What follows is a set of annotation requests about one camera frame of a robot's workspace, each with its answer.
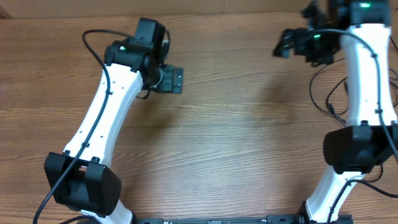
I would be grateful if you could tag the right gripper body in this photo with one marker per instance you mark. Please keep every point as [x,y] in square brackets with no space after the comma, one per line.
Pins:
[316,47]

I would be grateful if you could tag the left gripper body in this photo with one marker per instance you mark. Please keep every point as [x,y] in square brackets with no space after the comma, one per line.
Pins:
[162,79]

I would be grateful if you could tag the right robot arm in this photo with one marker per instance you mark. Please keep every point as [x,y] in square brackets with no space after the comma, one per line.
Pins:
[361,29]

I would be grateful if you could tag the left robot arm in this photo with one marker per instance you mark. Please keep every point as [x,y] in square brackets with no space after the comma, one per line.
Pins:
[80,177]

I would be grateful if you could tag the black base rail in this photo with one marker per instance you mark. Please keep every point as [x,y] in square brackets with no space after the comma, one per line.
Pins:
[214,221]

